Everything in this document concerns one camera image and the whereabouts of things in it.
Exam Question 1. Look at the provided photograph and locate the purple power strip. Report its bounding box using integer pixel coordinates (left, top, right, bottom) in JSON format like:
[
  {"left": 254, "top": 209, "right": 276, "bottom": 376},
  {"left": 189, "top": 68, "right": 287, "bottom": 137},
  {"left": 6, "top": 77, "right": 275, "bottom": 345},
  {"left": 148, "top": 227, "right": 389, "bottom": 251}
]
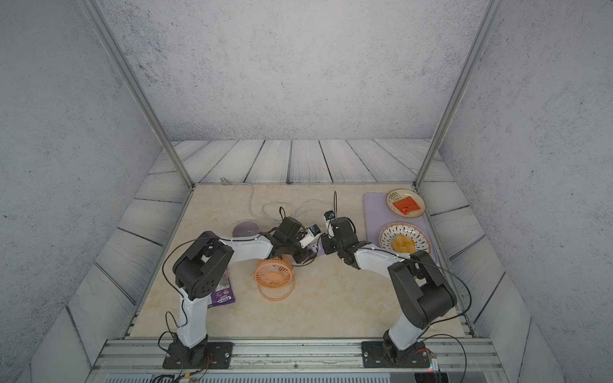
[{"left": 315, "top": 241, "right": 326, "bottom": 257}]

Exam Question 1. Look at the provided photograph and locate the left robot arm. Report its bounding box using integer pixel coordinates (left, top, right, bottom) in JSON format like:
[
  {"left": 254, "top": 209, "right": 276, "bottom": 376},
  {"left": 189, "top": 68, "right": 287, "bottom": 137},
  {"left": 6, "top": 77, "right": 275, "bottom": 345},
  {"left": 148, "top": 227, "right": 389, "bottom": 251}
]
[{"left": 166, "top": 217, "right": 321, "bottom": 366}]

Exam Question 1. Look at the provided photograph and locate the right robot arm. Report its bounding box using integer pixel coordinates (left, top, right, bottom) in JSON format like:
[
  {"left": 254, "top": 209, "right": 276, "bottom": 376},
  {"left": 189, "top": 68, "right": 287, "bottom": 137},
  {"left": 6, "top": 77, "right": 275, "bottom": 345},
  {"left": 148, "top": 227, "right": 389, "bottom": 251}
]
[{"left": 322, "top": 217, "right": 458, "bottom": 363}]

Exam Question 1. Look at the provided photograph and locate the orange desk fan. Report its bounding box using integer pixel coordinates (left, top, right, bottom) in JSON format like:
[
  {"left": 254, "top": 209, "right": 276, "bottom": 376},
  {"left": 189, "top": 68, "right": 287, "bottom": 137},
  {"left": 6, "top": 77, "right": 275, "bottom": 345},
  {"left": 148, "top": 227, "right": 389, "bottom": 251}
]
[{"left": 253, "top": 255, "right": 296, "bottom": 302}]

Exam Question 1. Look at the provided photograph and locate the lavender placemat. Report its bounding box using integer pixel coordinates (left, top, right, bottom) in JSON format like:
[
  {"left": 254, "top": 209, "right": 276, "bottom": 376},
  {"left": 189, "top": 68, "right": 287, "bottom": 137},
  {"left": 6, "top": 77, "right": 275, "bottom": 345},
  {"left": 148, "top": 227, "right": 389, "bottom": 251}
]
[{"left": 363, "top": 192, "right": 441, "bottom": 266}]

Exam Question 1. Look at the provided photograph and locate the yellow food piece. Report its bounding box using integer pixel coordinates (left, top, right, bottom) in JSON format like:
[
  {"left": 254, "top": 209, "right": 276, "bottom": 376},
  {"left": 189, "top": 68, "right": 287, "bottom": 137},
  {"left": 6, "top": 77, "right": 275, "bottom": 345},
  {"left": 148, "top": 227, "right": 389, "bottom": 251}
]
[{"left": 391, "top": 234, "right": 417, "bottom": 254}]

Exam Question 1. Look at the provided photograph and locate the large patterned plate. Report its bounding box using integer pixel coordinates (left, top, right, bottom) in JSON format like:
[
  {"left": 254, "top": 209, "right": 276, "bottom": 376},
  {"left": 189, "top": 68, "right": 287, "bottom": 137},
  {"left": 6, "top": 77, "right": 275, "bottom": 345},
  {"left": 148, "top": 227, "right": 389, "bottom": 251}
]
[{"left": 379, "top": 223, "right": 432, "bottom": 256}]

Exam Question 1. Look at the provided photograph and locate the red food piece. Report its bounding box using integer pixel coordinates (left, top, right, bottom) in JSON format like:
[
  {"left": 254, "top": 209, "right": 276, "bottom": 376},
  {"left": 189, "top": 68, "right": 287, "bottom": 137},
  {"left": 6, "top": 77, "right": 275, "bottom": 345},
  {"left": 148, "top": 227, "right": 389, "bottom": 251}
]
[{"left": 393, "top": 196, "right": 421, "bottom": 215}]

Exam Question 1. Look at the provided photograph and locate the small patterned plate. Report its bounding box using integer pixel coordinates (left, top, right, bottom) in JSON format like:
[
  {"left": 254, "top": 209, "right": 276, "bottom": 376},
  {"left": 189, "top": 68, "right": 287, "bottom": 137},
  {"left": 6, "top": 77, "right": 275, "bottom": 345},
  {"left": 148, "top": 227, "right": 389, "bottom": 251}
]
[{"left": 386, "top": 188, "right": 426, "bottom": 219}]

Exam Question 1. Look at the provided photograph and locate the purple snack packet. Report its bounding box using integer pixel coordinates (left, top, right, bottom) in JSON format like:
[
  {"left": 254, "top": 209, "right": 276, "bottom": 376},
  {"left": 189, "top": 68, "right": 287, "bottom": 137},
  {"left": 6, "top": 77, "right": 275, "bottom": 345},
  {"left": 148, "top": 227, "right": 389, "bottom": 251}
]
[{"left": 208, "top": 271, "right": 236, "bottom": 308}]

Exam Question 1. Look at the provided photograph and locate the white power strip cable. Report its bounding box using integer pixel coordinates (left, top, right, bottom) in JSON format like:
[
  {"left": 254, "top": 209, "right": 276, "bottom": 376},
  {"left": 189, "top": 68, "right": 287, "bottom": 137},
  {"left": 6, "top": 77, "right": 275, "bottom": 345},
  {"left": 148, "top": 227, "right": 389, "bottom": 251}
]
[{"left": 219, "top": 177, "right": 336, "bottom": 226}]

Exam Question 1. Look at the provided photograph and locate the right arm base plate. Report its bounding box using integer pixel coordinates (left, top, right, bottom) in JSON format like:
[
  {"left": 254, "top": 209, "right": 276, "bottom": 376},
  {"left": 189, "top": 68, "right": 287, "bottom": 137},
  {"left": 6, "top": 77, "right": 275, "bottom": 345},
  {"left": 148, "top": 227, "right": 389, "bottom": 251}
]
[{"left": 361, "top": 341, "right": 432, "bottom": 369}]

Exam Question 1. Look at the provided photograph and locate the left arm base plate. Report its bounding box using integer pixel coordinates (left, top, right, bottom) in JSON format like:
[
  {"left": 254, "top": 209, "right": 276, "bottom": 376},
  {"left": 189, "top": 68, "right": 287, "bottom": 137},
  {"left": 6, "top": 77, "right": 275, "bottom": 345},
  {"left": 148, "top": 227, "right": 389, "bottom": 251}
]
[{"left": 162, "top": 340, "right": 234, "bottom": 370}]

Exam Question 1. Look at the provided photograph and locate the aluminium front rail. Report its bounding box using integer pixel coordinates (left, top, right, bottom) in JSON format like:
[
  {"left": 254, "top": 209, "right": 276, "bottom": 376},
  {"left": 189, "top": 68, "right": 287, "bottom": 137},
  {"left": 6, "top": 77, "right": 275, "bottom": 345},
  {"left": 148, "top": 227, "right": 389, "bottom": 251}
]
[{"left": 86, "top": 335, "right": 508, "bottom": 382}]

